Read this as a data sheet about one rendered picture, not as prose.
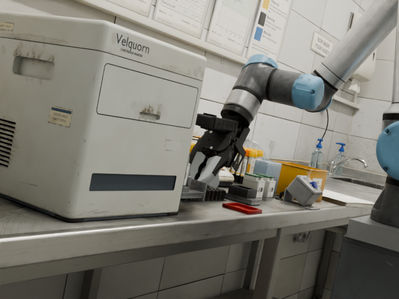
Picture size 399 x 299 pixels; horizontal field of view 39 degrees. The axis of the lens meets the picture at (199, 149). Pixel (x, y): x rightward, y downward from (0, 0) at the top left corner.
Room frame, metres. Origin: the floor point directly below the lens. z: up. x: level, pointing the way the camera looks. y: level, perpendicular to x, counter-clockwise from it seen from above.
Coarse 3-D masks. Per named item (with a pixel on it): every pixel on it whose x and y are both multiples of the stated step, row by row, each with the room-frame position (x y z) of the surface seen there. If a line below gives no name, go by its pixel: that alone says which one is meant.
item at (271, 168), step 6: (258, 162) 1.57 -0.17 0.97; (264, 162) 1.56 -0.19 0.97; (270, 162) 1.60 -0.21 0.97; (258, 168) 1.57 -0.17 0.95; (264, 168) 1.56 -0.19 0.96; (270, 168) 1.58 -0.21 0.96; (276, 168) 1.61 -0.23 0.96; (270, 174) 1.58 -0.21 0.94; (276, 174) 1.62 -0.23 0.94; (276, 180) 1.63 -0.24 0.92; (276, 186) 1.64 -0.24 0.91
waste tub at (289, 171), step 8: (272, 160) 1.71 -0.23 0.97; (288, 168) 1.68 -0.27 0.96; (296, 168) 1.66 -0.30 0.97; (304, 168) 1.64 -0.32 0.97; (312, 168) 1.77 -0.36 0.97; (280, 176) 1.69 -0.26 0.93; (288, 176) 1.67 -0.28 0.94; (312, 176) 1.66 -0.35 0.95; (320, 176) 1.70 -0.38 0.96; (280, 184) 1.68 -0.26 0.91; (288, 184) 1.67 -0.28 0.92; (320, 184) 1.71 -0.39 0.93; (296, 200) 1.65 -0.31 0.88; (320, 200) 1.73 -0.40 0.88
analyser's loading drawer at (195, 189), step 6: (192, 180) 1.14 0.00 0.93; (198, 180) 1.14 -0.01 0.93; (186, 186) 1.08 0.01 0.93; (192, 186) 1.14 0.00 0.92; (198, 186) 1.13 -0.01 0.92; (204, 186) 1.12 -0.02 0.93; (186, 192) 1.08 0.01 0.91; (192, 192) 1.09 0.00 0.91; (198, 192) 1.11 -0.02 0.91; (204, 192) 1.12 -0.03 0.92; (192, 198) 1.14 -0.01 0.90; (198, 198) 1.13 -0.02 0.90; (204, 198) 1.13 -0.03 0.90
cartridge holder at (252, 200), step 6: (234, 186) 1.38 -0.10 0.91; (240, 186) 1.43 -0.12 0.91; (228, 192) 1.39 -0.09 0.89; (234, 192) 1.38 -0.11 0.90; (240, 192) 1.37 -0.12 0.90; (246, 192) 1.36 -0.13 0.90; (252, 192) 1.38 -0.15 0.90; (228, 198) 1.39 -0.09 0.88; (234, 198) 1.38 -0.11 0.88; (240, 198) 1.37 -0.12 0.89; (246, 198) 1.36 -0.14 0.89; (252, 198) 1.39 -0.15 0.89; (246, 204) 1.36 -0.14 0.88; (252, 204) 1.36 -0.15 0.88; (258, 204) 1.38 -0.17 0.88
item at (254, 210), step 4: (224, 204) 1.24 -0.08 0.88; (228, 204) 1.26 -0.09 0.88; (232, 204) 1.28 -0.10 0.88; (236, 204) 1.30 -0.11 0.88; (240, 204) 1.29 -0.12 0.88; (232, 208) 1.23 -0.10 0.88; (236, 208) 1.23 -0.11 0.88; (240, 208) 1.22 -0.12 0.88; (244, 208) 1.27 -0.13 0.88; (248, 208) 1.28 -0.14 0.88; (252, 208) 1.28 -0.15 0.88; (256, 208) 1.27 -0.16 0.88; (244, 212) 1.22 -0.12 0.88; (248, 212) 1.21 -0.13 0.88; (252, 212) 1.23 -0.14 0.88; (256, 212) 1.25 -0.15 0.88; (260, 212) 1.26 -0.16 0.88
